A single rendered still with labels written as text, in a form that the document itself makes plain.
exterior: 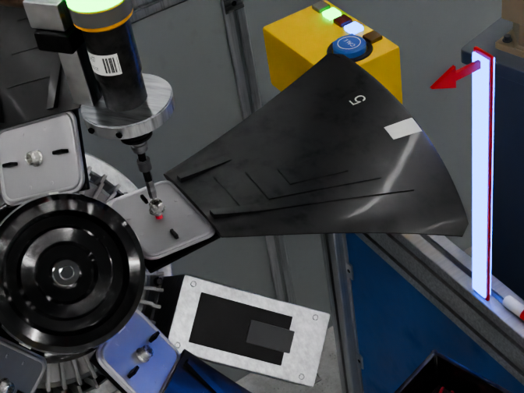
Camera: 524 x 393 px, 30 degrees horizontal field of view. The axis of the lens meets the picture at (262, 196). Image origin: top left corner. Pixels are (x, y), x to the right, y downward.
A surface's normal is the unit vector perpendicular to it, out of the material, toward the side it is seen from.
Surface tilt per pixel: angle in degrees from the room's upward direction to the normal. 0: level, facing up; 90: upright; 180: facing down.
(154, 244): 6
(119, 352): 53
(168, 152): 90
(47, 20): 90
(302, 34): 0
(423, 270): 90
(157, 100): 0
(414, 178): 23
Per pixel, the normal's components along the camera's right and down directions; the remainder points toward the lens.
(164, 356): 0.71, -0.59
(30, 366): 0.85, 0.29
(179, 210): -0.04, -0.80
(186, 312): 0.31, -0.11
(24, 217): 0.45, 0.11
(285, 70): -0.85, 0.43
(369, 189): 0.17, -0.64
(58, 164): -0.52, 0.04
